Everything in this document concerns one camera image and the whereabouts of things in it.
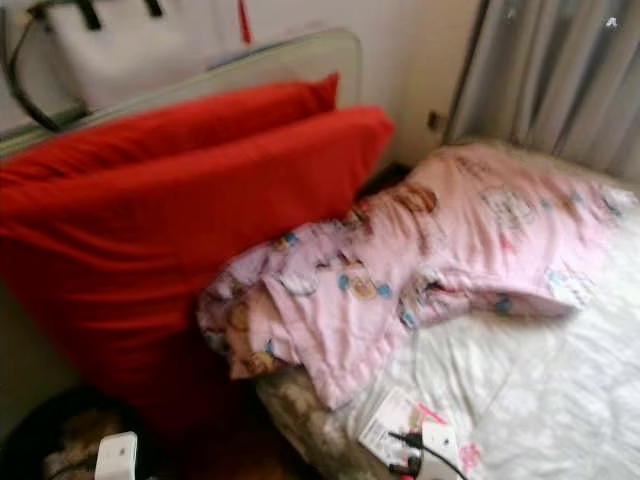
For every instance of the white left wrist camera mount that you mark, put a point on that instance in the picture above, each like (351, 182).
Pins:
(117, 458)

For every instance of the black waste bin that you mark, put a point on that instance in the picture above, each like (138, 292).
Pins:
(30, 440)

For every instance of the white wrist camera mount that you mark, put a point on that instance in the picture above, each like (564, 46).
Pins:
(117, 458)
(440, 445)

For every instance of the grey curtain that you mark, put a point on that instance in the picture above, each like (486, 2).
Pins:
(550, 70)

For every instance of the wall socket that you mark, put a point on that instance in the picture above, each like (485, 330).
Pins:
(435, 121)

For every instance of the pink and white magazine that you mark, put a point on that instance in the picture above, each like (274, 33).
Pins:
(390, 425)

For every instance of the red hanging tassel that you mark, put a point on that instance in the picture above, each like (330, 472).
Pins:
(244, 22)

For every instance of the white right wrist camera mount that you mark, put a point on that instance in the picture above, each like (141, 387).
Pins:
(440, 445)

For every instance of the pink cartoon print blanket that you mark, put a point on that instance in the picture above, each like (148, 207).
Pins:
(460, 235)

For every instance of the bed with grey floral sheet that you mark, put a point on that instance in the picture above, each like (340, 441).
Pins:
(550, 390)

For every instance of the large red cushion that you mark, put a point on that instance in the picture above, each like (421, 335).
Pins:
(130, 260)
(180, 125)

